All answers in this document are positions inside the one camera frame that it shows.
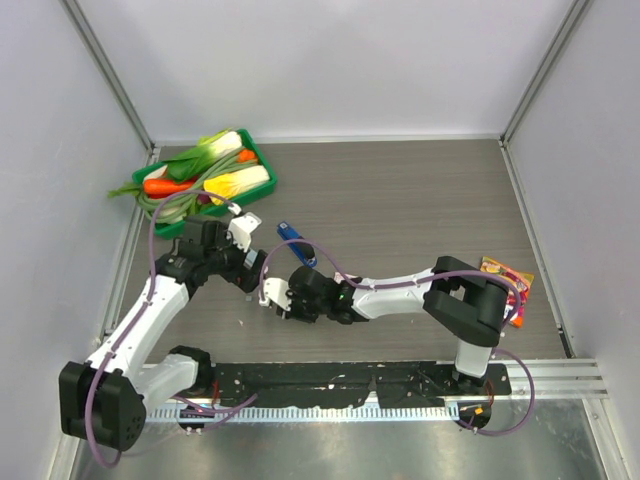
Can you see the small orange carrot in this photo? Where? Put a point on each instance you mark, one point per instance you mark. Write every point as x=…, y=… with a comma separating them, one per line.
x=246, y=155

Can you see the white green bok choy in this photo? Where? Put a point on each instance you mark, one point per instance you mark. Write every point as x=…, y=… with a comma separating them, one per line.
x=207, y=153

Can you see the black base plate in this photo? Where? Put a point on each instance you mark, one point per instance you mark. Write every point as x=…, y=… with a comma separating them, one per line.
x=340, y=385

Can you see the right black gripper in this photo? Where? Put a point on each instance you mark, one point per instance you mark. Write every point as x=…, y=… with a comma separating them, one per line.
x=294, y=313

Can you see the yellow white napa cabbage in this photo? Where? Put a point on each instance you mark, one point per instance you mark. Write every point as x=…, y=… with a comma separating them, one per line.
x=230, y=185

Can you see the large orange carrot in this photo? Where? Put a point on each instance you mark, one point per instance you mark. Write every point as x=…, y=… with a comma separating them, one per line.
x=163, y=187

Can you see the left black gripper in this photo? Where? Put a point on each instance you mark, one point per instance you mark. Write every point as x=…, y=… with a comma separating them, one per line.
x=246, y=279

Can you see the light blue white stapler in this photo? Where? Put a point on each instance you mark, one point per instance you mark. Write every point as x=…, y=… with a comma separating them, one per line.
x=254, y=259

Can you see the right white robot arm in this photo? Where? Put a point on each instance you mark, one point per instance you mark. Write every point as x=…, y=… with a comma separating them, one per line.
x=471, y=304

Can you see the green plastic tray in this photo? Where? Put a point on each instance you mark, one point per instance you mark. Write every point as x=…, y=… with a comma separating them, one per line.
x=226, y=166

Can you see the white slotted cable duct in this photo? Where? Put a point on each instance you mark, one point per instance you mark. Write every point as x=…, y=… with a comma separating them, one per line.
x=369, y=412

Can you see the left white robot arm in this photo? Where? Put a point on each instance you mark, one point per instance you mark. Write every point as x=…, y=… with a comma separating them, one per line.
x=107, y=398

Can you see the blue black stapler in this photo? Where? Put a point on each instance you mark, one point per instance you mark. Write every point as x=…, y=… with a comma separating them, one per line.
x=303, y=251

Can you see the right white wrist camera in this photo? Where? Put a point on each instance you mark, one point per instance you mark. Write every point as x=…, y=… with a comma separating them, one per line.
x=274, y=292

